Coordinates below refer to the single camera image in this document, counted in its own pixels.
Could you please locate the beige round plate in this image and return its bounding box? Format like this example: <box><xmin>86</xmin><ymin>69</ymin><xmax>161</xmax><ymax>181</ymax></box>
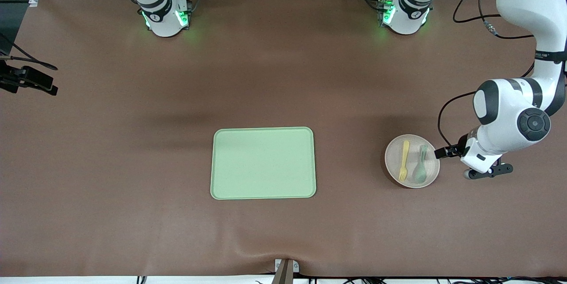
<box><xmin>384</xmin><ymin>134</ymin><xmax>440</xmax><ymax>188</ymax></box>

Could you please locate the yellow plastic fork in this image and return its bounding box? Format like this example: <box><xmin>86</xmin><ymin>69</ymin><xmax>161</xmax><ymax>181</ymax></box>
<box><xmin>398</xmin><ymin>140</ymin><xmax>411</xmax><ymax>183</ymax></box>

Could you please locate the pale green plastic spoon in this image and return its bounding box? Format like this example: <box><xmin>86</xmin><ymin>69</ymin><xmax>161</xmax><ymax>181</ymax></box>
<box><xmin>413</xmin><ymin>144</ymin><xmax>428</xmax><ymax>184</ymax></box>

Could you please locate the brown table mat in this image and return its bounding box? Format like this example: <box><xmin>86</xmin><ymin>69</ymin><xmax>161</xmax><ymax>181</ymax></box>
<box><xmin>0</xmin><ymin>0</ymin><xmax>567</xmax><ymax>278</ymax></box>

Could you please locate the light green rectangular tray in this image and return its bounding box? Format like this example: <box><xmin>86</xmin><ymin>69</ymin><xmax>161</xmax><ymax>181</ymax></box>
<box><xmin>210</xmin><ymin>127</ymin><xmax>317</xmax><ymax>200</ymax></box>

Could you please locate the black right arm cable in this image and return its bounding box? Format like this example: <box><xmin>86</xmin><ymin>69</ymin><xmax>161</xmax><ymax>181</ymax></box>
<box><xmin>0</xmin><ymin>31</ymin><xmax>58</xmax><ymax>71</ymax></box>

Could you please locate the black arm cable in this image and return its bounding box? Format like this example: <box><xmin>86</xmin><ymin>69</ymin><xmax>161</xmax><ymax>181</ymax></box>
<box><xmin>438</xmin><ymin>0</ymin><xmax>536</xmax><ymax>149</ymax></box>
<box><xmin>0</xmin><ymin>31</ymin><xmax>58</xmax><ymax>71</ymax></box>

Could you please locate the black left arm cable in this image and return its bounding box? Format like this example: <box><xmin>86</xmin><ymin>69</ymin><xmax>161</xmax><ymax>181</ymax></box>
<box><xmin>438</xmin><ymin>0</ymin><xmax>536</xmax><ymax>149</ymax></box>

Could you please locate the grey metal clamp bracket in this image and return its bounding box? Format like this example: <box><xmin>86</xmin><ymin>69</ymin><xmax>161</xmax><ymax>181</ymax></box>
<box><xmin>275</xmin><ymin>258</ymin><xmax>300</xmax><ymax>284</ymax></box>

